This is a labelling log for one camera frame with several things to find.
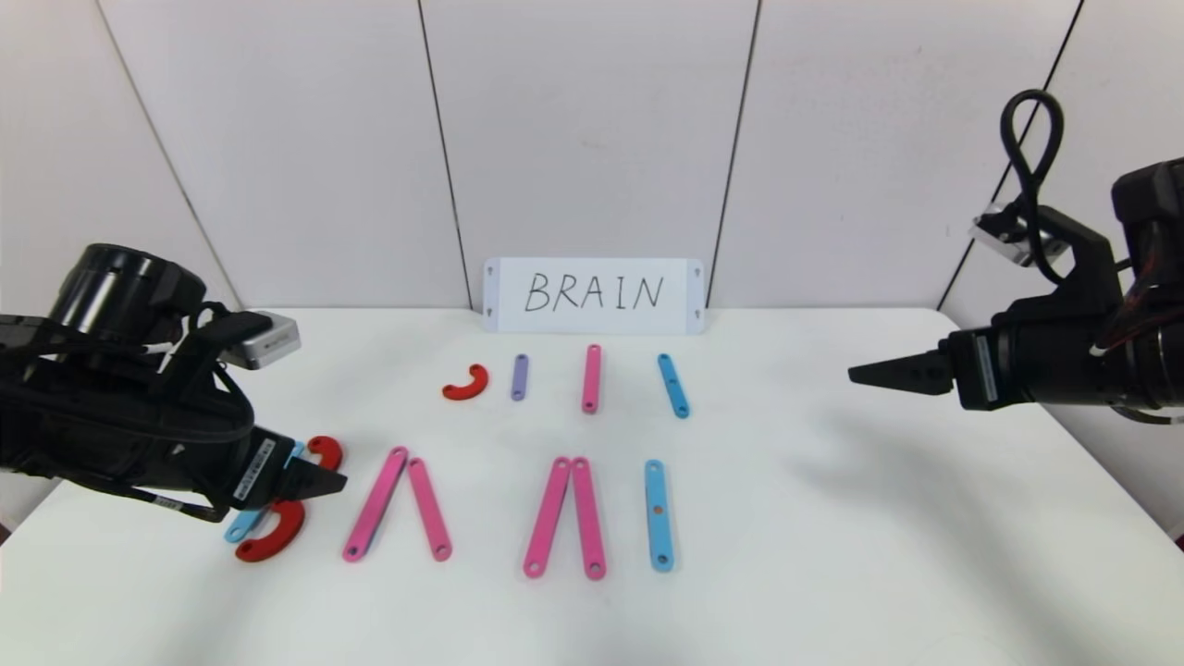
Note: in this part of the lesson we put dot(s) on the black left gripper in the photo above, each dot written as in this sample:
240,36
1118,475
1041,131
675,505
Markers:
260,469

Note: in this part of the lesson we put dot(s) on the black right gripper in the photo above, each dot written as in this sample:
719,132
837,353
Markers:
977,368

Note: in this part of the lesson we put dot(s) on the long pink bar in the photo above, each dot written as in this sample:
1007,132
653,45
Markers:
548,516
375,505
588,518
430,509

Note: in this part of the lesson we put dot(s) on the small red curved piece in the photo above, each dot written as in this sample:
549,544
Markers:
472,388

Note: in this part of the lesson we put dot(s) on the short purple bar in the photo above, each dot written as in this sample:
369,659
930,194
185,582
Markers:
520,377

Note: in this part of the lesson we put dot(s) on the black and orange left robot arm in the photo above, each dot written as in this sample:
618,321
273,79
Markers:
92,416

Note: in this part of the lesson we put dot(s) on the white BRAIN word card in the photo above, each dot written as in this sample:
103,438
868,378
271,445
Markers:
592,294

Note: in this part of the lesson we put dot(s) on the large red curved piece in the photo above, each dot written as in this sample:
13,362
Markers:
331,451
277,541

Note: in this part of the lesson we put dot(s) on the long light blue bar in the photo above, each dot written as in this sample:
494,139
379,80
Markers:
242,527

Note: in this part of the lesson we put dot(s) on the short blue bar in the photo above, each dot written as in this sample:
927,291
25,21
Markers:
672,384

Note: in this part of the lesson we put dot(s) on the light blue bar orange hole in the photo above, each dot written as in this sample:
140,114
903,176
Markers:
658,490

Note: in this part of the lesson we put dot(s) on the short pink bar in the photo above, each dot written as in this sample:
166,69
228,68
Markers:
591,379

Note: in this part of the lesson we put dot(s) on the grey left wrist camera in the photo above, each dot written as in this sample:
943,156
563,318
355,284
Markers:
264,340

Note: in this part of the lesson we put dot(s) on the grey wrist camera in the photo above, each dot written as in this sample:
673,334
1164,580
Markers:
1004,236
264,340

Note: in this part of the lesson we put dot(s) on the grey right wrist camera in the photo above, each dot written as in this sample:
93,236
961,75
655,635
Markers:
1004,236

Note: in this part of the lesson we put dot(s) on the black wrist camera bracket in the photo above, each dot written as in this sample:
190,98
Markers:
1082,259

